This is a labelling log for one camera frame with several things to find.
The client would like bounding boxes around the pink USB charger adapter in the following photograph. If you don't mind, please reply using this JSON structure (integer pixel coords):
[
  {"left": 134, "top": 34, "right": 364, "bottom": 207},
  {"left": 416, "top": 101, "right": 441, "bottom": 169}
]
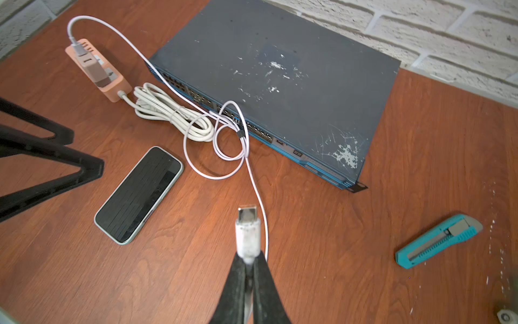
[{"left": 77, "top": 52, "right": 111, "bottom": 88}]

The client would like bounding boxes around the white USB charging cable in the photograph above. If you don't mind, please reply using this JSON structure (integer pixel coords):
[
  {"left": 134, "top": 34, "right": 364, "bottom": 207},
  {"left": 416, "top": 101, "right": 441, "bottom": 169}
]
[{"left": 66, "top": 15, "right": 270, "bottom": 265}]

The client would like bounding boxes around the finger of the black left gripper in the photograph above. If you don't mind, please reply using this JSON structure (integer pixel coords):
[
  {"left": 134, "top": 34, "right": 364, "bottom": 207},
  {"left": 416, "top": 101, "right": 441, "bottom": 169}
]
[
  {"left": 1, "top": 133, "right": 104, "bottom": 221},
  {"left": 1, "top": 98, "right": 74, "bottom": 145}
]

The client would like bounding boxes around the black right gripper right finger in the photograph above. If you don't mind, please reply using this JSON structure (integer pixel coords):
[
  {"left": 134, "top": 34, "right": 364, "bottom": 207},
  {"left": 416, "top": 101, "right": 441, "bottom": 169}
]
[{"left": 252, "top": 252, "right": 291, "bottom": 324}]

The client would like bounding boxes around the white coiled power cord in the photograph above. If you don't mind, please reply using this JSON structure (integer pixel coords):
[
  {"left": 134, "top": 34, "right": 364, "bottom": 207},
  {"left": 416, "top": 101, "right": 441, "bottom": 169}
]
[{"left": 118, "top": 82, "right": 215, "bottom": 143}]

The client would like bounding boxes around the grey blue network switch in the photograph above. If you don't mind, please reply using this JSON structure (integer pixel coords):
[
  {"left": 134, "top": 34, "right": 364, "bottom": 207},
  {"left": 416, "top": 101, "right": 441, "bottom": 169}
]
[{"left": 149, "top": 1, "right": 400, "bottom": 193}]

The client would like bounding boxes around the smartphone with green case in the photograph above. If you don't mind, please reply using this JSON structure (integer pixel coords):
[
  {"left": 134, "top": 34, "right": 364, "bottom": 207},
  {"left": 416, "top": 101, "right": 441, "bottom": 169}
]
[{"left": 94, "top": 146, "right": 184, "bottom": 246}]

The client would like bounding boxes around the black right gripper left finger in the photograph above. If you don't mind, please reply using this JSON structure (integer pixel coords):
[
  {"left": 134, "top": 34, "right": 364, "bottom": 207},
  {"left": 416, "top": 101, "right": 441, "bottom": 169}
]
[{"left": 209, "top": 254, "right": 247, "bottom": 324}]

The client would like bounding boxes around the pink power strip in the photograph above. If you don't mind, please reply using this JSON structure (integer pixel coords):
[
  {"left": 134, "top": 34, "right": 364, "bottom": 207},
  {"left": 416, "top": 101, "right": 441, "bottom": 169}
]
[{"left": 65, "top": 39, "right": 132, "bottom": 103}]

